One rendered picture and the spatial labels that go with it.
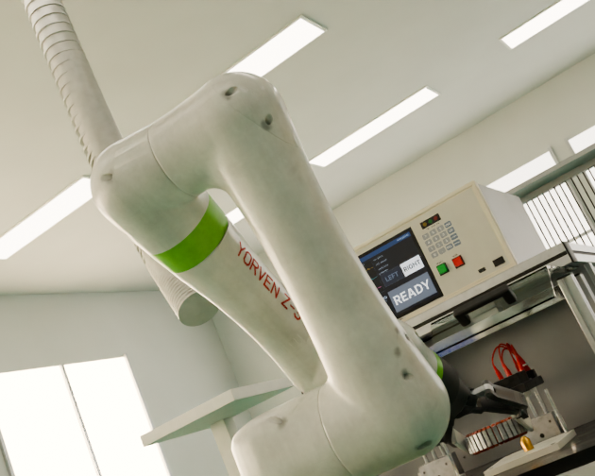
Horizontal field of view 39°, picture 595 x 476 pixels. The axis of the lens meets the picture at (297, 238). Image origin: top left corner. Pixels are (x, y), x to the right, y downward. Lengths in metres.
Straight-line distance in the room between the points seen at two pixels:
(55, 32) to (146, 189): 2.64
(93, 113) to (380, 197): 5.63
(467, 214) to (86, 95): 2.04
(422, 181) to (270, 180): 7.61
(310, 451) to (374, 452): 0.08
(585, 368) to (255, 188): 1.07
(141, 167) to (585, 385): 1.15
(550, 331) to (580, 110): 6.44
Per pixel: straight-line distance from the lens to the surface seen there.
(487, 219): 1.79
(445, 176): 8.50
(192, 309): 2.93
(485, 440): 1.49
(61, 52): 3.61
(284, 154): 1.00
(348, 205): 8.88
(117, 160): 1.07
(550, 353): 1.89
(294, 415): 1.05
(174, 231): 1.09
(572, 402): 1.90
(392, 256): 1.86
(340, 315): 0.99
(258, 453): 1.07
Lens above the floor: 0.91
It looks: 15 degrees up
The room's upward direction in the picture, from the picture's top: 24 degrees counter-clockwise
